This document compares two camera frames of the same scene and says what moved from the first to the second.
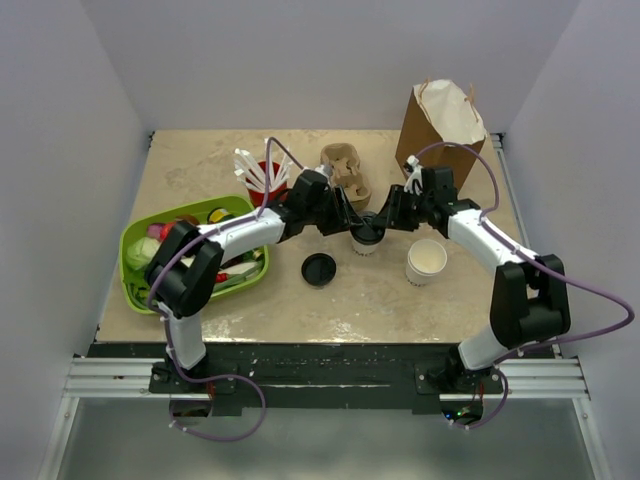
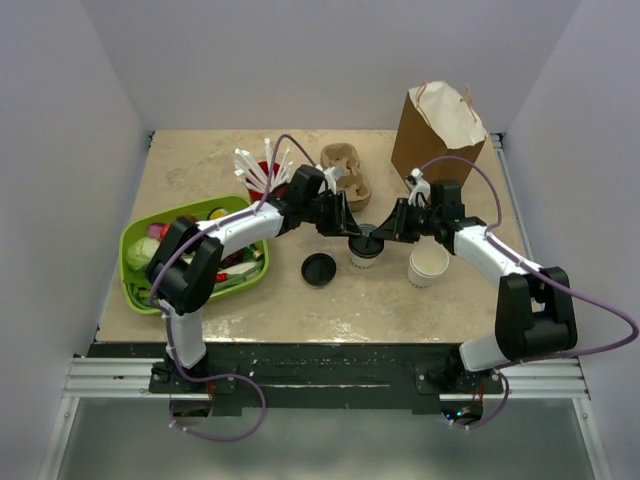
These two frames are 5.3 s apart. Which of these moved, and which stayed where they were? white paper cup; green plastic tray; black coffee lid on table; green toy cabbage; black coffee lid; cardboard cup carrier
Moved: black coffee lid; white paper cup
Stayed: cardboard cup carrier; green toy cabbage; black coffee lid on table; green plastic tray
